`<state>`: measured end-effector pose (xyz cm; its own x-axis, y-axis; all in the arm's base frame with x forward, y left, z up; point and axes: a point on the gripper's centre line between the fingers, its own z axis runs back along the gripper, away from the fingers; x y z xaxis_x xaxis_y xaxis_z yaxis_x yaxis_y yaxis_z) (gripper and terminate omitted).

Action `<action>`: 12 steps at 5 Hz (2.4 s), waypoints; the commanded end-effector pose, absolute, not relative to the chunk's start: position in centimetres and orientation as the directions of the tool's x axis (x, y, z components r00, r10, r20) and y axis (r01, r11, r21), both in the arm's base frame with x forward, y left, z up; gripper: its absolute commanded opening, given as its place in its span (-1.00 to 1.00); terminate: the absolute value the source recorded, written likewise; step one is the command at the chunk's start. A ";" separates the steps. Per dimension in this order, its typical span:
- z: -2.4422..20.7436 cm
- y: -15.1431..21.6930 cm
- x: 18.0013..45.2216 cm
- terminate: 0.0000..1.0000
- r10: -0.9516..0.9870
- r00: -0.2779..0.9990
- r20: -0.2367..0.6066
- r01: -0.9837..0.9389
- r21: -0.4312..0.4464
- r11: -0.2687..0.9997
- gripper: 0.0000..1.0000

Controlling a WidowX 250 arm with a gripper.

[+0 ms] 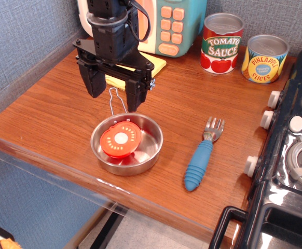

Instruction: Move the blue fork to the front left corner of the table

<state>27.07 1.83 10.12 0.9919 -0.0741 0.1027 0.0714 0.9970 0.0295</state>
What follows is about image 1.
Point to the red toy tomato slice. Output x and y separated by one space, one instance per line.
121 139

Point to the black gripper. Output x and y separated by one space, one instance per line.
114 51

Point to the white stove knob lower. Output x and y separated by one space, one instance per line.
250 165

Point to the pineapple slices can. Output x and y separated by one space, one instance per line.
264 58

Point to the tomato sauce can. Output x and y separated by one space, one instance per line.
222 36

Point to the white stove knob middle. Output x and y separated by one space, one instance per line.
266 119

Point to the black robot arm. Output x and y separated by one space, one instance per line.
107 9

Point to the white stove knob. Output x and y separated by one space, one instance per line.
250 165
266 119
273 99

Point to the small steel pan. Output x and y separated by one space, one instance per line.
146 154

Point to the black toy stove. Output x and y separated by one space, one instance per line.
273 218

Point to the blue handled metal fork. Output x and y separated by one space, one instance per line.
199 162

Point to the white stove knob upper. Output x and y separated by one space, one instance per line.
273 99

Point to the toy microwave teal and cream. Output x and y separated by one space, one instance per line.
174 25

